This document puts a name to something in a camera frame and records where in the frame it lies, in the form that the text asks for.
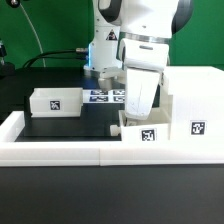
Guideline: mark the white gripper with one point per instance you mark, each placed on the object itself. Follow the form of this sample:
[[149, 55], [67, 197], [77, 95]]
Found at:
[[143, 63]]

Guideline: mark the white front drawer with tag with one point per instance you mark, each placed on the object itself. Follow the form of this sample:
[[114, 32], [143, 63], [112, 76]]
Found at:
[[155, 128]]

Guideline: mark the white drawer with tag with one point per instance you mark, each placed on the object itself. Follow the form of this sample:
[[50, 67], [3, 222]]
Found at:
[[155, 128], [56, 102]]

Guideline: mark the white drawer cabinet box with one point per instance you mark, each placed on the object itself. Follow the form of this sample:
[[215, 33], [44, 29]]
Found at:
[[192, 97]]

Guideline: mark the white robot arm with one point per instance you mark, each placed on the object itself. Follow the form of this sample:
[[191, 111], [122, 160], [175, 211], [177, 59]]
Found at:
[[153, 21]]

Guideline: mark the white rear drawer with tag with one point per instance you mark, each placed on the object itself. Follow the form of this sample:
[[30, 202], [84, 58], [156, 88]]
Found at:
[[56, 102]]

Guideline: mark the fiducial marker sheet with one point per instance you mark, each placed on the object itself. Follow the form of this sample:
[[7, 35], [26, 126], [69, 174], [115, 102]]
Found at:
[[100, 96]]

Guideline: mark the black camera stand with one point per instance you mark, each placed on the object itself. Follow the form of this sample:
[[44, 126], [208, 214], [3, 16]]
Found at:
[[6, 68]]

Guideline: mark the white fence frame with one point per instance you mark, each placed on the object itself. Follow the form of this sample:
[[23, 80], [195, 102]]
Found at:
[[15, 153]]

